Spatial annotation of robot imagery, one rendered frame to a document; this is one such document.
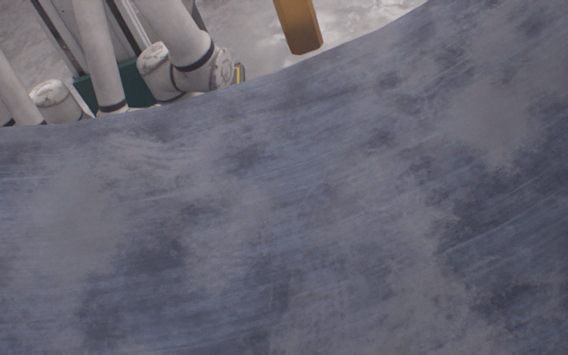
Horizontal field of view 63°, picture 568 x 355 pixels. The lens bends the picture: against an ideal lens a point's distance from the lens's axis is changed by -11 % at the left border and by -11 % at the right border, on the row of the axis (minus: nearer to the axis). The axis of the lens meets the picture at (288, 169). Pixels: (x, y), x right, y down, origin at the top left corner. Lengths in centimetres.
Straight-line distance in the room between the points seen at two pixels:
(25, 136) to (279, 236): 44
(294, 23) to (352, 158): 57
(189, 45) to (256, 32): 194
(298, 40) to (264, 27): 235
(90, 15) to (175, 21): 25
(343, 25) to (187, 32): 188
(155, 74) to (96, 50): 33
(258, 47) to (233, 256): 282
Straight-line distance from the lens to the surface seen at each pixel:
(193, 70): 165
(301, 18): 116
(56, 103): 198
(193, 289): 59
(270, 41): 338
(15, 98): 171
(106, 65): 153
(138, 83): 202
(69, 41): 201
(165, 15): 151
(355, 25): 332
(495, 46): 72
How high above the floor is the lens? 191
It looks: 48 degrees down
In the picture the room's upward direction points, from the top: 22 degrees counter-clockwise
